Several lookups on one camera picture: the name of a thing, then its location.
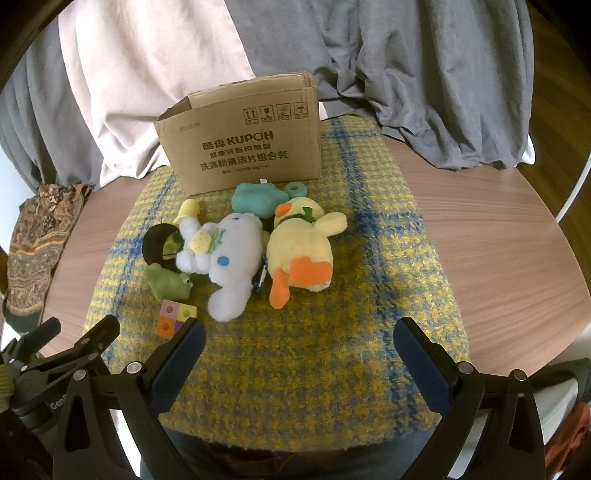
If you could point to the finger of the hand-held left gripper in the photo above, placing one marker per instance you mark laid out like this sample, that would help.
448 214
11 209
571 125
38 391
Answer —
99 334
39 337

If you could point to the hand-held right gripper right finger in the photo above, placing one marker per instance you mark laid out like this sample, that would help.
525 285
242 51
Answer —
425 369

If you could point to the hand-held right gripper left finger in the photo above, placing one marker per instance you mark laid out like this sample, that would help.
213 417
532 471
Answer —
178 364

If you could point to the teal star plush cushion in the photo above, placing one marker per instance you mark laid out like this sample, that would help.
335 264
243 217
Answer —
251 198

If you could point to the brown cardboard box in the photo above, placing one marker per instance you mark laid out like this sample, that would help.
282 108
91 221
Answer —
240 147

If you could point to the multicoloured cube block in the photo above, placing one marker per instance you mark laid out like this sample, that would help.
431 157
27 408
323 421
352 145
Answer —
171 318

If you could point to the green frog toy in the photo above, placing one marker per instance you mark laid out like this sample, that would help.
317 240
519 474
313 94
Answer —
164 284

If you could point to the brown patterned cloth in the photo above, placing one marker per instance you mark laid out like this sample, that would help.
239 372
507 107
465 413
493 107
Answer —
37 240

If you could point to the black roll with green core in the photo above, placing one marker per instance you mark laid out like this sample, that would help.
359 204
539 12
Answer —
150 244

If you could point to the yellow blue checked mat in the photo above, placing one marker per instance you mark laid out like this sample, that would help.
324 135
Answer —
360 286

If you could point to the blue green carabiner clip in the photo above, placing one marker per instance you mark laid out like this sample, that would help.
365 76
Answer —
261 281

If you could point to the white dog plush toy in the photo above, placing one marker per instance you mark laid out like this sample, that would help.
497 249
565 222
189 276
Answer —
235 258

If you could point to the pale yellow bottle toy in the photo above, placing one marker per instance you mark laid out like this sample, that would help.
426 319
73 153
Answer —
188 210

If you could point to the yellow duck plush toy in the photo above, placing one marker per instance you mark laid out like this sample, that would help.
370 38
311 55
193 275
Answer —
295 244

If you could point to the white tube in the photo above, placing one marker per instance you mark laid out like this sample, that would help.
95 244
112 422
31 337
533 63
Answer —
575 194

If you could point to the pale pink cloth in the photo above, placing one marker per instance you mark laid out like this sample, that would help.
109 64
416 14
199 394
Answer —
138 69

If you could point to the grey blanket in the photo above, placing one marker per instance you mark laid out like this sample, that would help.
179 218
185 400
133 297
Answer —
415 69

